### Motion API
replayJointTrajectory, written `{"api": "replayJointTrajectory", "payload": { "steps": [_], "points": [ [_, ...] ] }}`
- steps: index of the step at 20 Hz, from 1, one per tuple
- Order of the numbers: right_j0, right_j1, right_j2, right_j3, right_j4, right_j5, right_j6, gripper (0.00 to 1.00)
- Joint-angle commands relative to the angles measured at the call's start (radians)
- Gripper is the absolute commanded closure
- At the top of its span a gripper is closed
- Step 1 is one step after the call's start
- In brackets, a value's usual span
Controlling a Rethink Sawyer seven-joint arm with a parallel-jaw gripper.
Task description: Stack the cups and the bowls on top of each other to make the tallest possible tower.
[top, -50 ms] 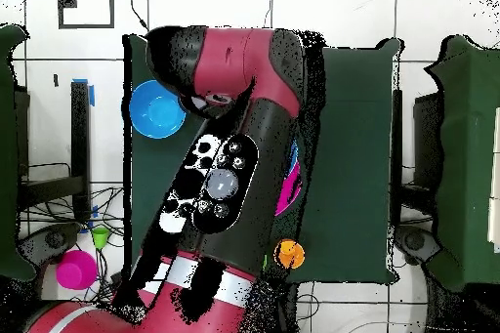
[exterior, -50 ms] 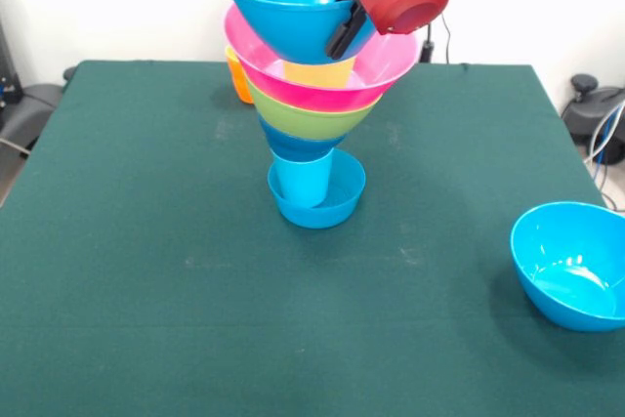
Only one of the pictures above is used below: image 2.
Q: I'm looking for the lime green bowl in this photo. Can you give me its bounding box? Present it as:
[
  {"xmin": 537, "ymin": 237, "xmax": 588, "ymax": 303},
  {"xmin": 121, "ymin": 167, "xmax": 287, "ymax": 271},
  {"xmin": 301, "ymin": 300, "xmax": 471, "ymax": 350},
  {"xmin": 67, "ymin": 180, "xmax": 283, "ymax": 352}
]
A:
[{"xmin": 246, "ymin": 79, "xmax": 383, "ymax": 141}]

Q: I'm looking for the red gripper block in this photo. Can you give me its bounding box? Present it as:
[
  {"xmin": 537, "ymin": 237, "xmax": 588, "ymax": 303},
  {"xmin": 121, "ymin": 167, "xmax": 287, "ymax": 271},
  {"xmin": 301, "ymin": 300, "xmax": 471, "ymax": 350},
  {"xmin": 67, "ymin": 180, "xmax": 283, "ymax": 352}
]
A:
[{"xmin": 325, "ymin": 0, "xmax": 450, "ymax": 61}]

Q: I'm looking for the yellow ribbed cup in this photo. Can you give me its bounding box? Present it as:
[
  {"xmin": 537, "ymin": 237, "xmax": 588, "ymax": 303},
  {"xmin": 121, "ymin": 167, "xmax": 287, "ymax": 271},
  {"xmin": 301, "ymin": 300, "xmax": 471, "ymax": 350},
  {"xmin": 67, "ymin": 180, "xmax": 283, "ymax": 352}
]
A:
[{"xmin": 282, "ymin": 58, "xmax": 357, "ymax": 91}]

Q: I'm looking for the large pink bowl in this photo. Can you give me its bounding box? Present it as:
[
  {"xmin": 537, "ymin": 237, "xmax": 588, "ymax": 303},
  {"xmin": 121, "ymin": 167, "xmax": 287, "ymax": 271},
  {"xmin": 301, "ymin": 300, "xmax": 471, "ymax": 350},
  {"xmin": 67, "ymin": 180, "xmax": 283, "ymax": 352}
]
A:
[{"xmin": 223, "ymin": 4, "xmax": 420, "ymax": 113}]

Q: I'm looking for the dark green table cloth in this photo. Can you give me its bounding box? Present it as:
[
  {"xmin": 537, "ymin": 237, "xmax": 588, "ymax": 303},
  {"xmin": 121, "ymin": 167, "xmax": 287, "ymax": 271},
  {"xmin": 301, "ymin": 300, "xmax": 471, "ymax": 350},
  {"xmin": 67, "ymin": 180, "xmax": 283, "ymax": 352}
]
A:
[{"xmin": 0, "ymin": 60, "xmax": 625, "ymax": 417}]

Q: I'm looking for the blue cable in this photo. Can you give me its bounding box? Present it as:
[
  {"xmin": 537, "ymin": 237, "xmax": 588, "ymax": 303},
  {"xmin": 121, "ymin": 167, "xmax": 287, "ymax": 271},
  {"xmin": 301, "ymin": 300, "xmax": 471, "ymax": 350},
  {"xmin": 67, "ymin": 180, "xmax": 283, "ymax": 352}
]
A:
[{"xmin": 590, "ymin": 108, "xmax": 625, "ymax": 167}]

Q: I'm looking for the black wall cable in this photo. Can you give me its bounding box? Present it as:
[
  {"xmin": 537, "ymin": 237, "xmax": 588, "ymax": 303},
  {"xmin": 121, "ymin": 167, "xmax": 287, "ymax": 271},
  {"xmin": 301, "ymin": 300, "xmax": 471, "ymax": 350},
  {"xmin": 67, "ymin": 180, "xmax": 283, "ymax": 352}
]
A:
[{"xmin": 440, "ymin": 14, "xmax": 470, "ymax": 69}]

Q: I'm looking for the small dark blue bowl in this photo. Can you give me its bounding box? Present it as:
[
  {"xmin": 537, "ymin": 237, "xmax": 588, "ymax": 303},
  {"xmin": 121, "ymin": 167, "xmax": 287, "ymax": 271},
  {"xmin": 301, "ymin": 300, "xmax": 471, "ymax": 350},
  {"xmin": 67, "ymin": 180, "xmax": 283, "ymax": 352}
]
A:
[{"xmin": 257, "ymin": 113, "xmax": 349, "ymax": 163}]

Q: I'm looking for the small ribbed blue bowl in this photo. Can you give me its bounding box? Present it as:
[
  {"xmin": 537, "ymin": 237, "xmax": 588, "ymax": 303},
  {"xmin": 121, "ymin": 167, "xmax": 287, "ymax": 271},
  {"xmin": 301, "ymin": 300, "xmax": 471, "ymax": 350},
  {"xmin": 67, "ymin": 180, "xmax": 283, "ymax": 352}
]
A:
[{"xmin": 267, "ymin": 148, "xmax": 367, "ymax": 229}]

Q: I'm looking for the light blue cup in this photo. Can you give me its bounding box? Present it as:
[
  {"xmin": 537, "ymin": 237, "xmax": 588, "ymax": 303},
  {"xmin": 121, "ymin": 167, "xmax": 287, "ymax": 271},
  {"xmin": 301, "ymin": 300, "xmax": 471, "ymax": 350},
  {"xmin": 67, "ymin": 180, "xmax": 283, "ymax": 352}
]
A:
[{"xmin": 271, "ymin": 148, "xmax": 336, "ymax": 208}]

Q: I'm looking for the black equipment base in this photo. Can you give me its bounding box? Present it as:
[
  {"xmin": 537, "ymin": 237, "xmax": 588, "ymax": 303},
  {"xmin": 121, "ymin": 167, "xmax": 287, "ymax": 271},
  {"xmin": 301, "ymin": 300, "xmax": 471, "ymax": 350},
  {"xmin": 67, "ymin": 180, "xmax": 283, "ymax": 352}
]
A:
[
  {"xmin": 561, "ymin": 73, "xmax": 625, "ymax": 145},
  {"xmin": 0, "ymin": 21, "xmax": 77, "ymax": 159}
]

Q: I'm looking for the orange cup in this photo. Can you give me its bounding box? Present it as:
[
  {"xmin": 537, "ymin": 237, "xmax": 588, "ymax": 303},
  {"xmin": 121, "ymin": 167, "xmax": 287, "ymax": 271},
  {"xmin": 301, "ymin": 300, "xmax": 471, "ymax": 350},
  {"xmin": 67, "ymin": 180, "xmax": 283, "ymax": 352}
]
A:
[{"xmin": 224, "ymin": 44, "xmax": 255, "ymax": 105}]

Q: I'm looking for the large blue bowl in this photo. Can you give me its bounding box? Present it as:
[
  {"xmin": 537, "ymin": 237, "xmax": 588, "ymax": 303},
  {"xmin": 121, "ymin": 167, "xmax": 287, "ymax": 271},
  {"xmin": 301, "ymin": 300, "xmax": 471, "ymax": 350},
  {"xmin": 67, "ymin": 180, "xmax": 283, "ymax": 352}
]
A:
[
  {"xmin": 510, "ymin": 200, "xmax": 625, "ymax": 333},
  {"xmin": 224, "ymin": 0, "xmax": 378, "ymax": 65}
]

